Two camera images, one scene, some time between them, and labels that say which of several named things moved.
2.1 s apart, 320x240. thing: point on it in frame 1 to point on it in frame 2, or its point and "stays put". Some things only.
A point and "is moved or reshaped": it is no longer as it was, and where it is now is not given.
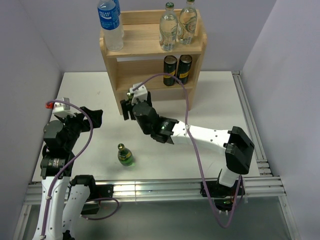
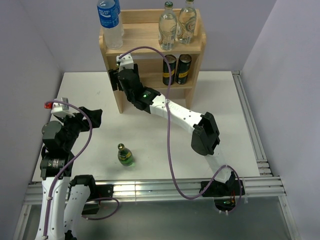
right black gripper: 127,106 to 114,77
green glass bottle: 130,95 is moved or reshaped
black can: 170,65 stays put
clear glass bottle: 168,28 stays put
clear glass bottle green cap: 187,23 stays put
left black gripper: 96,116 stays put
